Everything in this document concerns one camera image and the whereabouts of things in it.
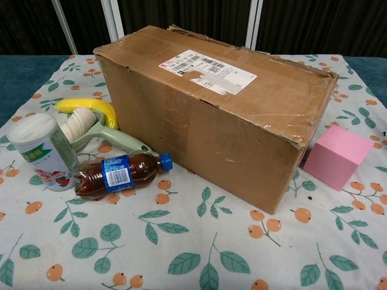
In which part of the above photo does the brown cardboard box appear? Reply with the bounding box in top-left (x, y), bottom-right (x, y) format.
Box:
top-left (93, 24), bottom-right (340, 215)

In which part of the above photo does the brown cola bottle blue cap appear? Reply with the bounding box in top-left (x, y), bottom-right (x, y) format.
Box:
top-left (74, 153), bottom-right (174, 200)

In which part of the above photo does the white canister with lid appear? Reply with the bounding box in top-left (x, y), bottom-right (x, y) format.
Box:
top-left (5, 112), bottom-right (80, 193)

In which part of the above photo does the floral fruit print tablecloth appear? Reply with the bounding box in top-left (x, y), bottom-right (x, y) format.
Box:
top-left (0, 54), bottom-right (387, 290)

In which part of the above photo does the thin white frame post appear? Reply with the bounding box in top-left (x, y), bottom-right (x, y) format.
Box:
top-left (50, 0), bottom-right (77, 55)

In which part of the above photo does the pink cube block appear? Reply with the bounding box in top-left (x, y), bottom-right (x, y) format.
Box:
top-left (302, 124), bottom-right (375, 192)

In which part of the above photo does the green handled lint roller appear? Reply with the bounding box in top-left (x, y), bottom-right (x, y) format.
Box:
top-left (60, 108), bottom-right (154, 155)

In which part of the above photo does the yellow toy banana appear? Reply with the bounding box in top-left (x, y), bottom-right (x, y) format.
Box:
top-left (53, 98), bottom-right (119, 131)

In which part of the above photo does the wide white frame post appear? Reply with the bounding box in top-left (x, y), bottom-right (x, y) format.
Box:
top-left (245, 0), bottom-right (264, 52)
top-left (100, 0), bottom-right (126, 51)

